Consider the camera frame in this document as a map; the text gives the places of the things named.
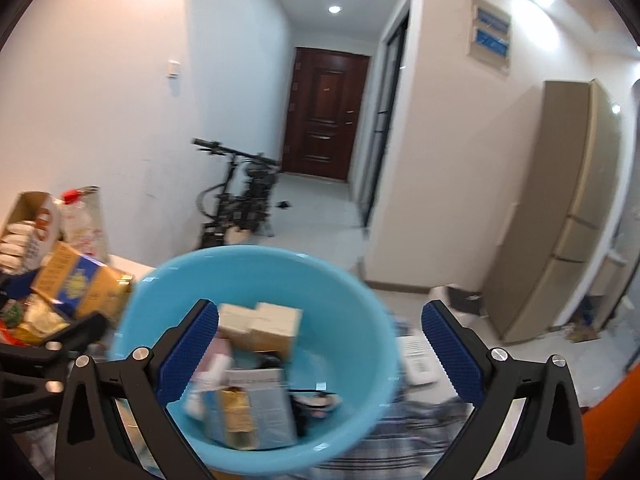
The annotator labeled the red-capped milk bottle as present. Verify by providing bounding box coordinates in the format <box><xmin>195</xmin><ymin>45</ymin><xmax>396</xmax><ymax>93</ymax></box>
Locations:
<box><xmin>59</xmin><ymin>187</ymin><xmax>96</xmax><ymax>256</ymax></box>

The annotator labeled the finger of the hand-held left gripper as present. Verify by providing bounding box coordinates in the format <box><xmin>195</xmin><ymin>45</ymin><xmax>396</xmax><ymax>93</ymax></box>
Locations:
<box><xmin>0</xmin><ymin>311</ymin><xmax>110</xmax><ymax>377</ymax></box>

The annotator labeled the blue plastic basin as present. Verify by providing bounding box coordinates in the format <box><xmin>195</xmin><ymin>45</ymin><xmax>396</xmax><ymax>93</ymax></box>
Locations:
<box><xmin>107</xmin><ymin>245</ymin><xmax>401</xmax><ymax>466</ymax></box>

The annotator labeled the beige refrigerator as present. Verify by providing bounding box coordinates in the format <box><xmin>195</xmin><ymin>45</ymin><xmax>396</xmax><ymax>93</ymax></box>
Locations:
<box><xmin>482</xmin><ymin>78</ymin><xmax>626</xmax><ymax>345</ymax></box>

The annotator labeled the small cream box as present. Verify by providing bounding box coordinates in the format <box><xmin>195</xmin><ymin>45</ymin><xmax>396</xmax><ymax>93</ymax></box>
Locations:
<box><xmin>217</xmin><ymin>302</ymin><xmax>261</xmax><ymax>341</ymax></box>

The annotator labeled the cardboard box with scissors print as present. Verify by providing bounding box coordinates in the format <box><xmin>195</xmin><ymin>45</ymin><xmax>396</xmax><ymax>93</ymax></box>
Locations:
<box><xmin>0</xmin><ymin>191</ymin><xmax>63</xmax><ymax>273</ymax></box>

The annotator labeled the white bin with black bag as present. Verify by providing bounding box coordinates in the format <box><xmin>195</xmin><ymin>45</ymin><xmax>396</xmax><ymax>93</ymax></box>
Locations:
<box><xmin>430</xmin><ymin>284</ymin><xmax>485</xmax><ymax>318</ymax></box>

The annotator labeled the grey card packet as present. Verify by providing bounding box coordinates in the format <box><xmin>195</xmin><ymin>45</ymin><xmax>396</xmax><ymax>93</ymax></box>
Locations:
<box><xmin>225</xmin><ymin>367</ymin><xmax>298</xmax><ymax>448</ymax></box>

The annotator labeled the tall cylinder tin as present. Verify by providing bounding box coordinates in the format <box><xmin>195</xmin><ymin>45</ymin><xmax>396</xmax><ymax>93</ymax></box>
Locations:
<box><xmin>75</xmin><ymin>185</ymin><xmax>112</xmax><ymax>263</ymax></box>

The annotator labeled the black framed glass door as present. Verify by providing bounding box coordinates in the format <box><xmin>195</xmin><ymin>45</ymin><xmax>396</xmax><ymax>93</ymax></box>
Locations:
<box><xmin>352</xmin><ymin>0</ymin><xmax>413</xmax><ymax>226</ymax></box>

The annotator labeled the green white packet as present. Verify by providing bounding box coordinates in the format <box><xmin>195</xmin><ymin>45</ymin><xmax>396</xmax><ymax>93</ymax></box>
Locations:
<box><xmin>0</xmin><ymin>297</ymin><xmax>71</xmax><ymax>346</ymax></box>

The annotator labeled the pink pouch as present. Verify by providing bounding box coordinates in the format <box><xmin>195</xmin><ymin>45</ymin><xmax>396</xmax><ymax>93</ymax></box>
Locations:
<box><xmin>200</xmin><ymin>337</ymin><xmax>235</xmax><ymax>376</ymax></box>

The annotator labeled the cardboard clutter on floor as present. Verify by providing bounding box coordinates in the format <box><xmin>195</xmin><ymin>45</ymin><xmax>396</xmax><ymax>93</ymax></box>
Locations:
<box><xmin>560</xmin><ymin>300</ymin><xmax>601</xmax><ymax>341</ymax></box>

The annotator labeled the yellow packet with blue print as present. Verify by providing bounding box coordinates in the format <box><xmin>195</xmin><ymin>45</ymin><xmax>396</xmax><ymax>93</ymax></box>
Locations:
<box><xmin>219</xmin><ymin>386</ymin><xmax>261</xmax><ymax>450</ymax></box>
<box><xmin>30</xmin><ymin>241</ymin><xmax>136</xmax><ymax>320</ymax></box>

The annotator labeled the wall electrical panel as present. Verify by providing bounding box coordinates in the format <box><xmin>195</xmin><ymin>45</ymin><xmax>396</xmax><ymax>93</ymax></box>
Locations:
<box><xmin>467</xmin><ymin>0</ymin><xmax>512</xmax><ymax>77</ymax></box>

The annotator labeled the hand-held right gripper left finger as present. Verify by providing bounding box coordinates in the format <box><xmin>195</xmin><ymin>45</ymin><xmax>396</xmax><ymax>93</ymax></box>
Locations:
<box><xmin>55</xmin><ymin>298</ymin><xmax>221</xmax><ymax>480</ymax></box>

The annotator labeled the plaid shirt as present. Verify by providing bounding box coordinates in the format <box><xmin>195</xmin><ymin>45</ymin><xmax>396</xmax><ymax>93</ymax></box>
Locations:
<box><xmin>15</xmin><ymin>310</ymin><xmax>476</xmax><ymax>480</ymax></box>

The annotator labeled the black electric bicycle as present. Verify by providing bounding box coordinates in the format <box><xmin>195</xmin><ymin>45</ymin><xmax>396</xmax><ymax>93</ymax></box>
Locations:
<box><xmin>191</xmin><ymin>137</ymin><xmax>281</xmax><ymax>250</ymax></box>

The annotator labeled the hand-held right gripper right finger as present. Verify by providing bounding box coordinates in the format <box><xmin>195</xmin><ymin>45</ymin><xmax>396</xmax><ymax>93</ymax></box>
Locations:
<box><xmin>421</xmin><ymin>300</ymin><xmax>587</xmax><ymax>480</ymax></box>

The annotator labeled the large cream box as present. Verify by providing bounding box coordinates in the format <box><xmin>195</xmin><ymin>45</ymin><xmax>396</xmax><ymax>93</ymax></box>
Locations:
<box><xmin>250</xmin><ymin>302</ymin><xmax>303</xmax><ymax>358</ymax></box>

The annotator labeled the brown entrance door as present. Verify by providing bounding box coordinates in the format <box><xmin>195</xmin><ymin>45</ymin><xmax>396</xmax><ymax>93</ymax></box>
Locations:
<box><xmin>281</xmin><ymin>46</ymin><xmax>372</xmax><ymax>182</ymax></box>

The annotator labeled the orange furniture edge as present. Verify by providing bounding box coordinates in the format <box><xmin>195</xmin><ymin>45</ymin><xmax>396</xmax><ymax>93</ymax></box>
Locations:
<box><xmin>582</xmin><ymin>375</ymin><xmax>640</xmax><ymax>480</ymax></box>

